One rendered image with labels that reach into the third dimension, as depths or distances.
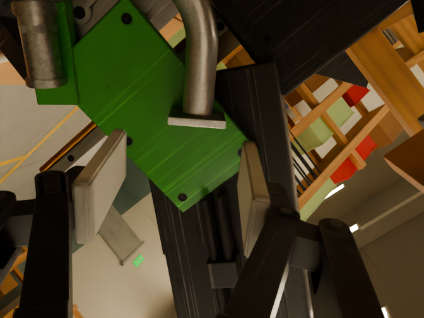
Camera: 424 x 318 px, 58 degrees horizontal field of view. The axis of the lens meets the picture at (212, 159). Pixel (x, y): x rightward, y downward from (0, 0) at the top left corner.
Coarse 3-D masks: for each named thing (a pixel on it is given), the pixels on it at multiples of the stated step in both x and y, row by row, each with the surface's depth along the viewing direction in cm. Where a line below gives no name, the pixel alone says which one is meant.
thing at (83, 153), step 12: (228, 36) 52; (180, 48) 50; (228, 48) 59; (84, 132) 54; (96, 132) 54; (72, 144) 55; (84, 144) 55; (96, 144) 54; (60, 156) 56; (72, 156) 55; (84, 156) 56; (48, 168) 57; (60, 168) 56
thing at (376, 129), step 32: (224, 64) 330; (288, 96) 398; (352, 96) 391; (288, 128) 400; (320, 128) 358; (352, 128) 439; (384, 128) 401; (320, 160) 400; (352, 160) 366; (320, 192) 339
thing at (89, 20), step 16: (32, 0) 38; (48, 0) 38; (64, 0) 37; (80, 0) 38; (96, 0) 37; (112, 0) 38; (144, 0) 38; (160, 0) 37; (80, 16) 38; (96, 16) 38; (80, 32) 39
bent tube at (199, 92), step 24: (192, 0) 33; (192, 24) 34; (216, 24) 35; (192, 48) 34; (216, 48) 35; (192, 72) 35; (192, 96) 36; (168, 120) 36; (192, 120) 36; (216, 120) 36
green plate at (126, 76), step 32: (128, 0) 36; (96, 32) 37; (128, 32) 37; (96, 64) 38; (128, 64) 38; (160, 64) 38; (96, 96) 39; (128, 96) 39; (160, 96) 39; (128, 128) 41; (160, 128) 41; (192, 128) 41; (160, 160) 42; (192, 160) 42; (224, 160) 42; (192, 192) 44
